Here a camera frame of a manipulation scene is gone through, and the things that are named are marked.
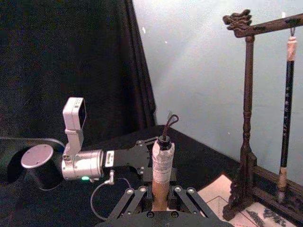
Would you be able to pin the white paper with ink marks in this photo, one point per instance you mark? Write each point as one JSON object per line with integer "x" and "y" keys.
{"x": 215, "y": 189}

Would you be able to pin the dark wooden brush rack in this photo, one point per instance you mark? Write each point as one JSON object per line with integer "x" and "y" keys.
{"x": 248, "y": 94}

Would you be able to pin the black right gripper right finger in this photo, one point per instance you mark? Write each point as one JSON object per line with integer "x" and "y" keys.
{"x": 189, "y": 199}

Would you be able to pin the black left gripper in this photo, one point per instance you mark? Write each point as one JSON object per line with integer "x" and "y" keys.
{"x": 127, "y": 157}

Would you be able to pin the tan brush with white tape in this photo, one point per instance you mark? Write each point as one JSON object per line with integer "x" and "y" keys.
{"x": 162, "y": 165}

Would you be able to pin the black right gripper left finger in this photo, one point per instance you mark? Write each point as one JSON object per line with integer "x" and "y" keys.
{"x": 129, "y": 199}

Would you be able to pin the black hanging brush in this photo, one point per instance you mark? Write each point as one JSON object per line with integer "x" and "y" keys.
{"x": 287, "y": 106}

